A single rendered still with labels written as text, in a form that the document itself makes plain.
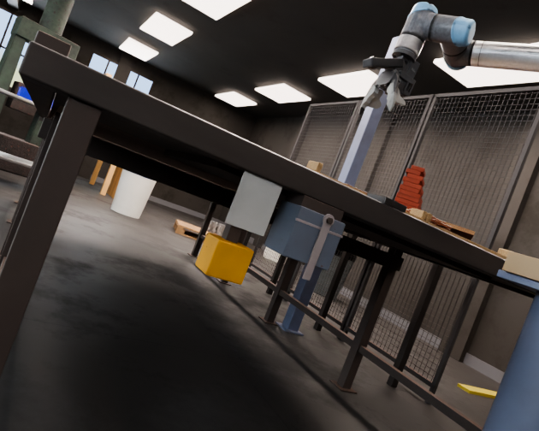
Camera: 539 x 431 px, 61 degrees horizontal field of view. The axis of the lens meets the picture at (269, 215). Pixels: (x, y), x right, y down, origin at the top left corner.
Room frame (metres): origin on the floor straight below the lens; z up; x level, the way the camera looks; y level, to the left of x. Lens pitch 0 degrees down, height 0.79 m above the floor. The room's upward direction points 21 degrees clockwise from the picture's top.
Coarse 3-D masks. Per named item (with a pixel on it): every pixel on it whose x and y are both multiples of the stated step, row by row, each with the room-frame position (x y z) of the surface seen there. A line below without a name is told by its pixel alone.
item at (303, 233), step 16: (288, 192) 1.10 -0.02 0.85; (288, 208) 1.07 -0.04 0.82; (304, 208) 1.03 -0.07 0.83; (320, 208) 1.06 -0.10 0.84; (272, 224) 1.11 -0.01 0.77; (288, 224) 1.04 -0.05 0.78; (304, 224) 1.03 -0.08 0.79; (320, 224) 1.05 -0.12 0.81; (336, 224) 1.07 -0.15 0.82; (272, 240) 1.08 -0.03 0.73; (288, 240) 1.02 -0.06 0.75; (304, 240) 1.04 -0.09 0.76; (320, 240) 1.05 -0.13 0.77; (336, 240) 1.08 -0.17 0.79; (288, 256) 1.03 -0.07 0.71; (304, 256) 1.05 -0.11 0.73; (320, 256) 1.07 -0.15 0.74; (304, 272) 1.05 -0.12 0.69
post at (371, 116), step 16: (384, 96) 3.49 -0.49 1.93; (368, 112) 3.50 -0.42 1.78; (368, 128) 3.48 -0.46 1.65; (352, 144) 3.54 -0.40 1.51; (368, 144) 3.50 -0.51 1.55; (352, 160) 3.47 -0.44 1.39; (352, 176) 3.49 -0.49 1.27; (320, 272) 3.51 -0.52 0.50; (304, 288) 3.47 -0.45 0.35; (288, 320) 3.49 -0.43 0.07
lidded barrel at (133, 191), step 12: (120, 180) 6.65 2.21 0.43; (132, 180) 6.55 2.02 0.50; (144, 180) 6.60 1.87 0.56; (120, 192) 6.60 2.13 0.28; (132, 192) 6.57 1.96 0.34; (144, 192) 6.66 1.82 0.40; (120, 204) 6.58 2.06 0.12; (132, 204) 6.60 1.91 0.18; (144, 204) 6.77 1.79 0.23; (132, 216) 6.65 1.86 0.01
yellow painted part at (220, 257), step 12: (228, 228) 1.00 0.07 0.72; (240, 228) 1.01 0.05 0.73; (204, 240) 1.01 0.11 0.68; (216, 240) 0.96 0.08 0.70; (228, 240) 1.00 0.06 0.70; (204, 252) 0.99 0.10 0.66; (216, 252) 0.95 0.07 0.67; (228, 252) 0.96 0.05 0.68; (240, 252) 0.98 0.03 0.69; (252, 252) 0.99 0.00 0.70; (204, 264) 0.97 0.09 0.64; (216, 264) 0.96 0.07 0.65; (228, 264) 0.97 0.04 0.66; (240, 264) 0.98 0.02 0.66; (216, 276) 0.96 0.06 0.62; (228, 276) 0.97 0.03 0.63; (240, 276) 0.99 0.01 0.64
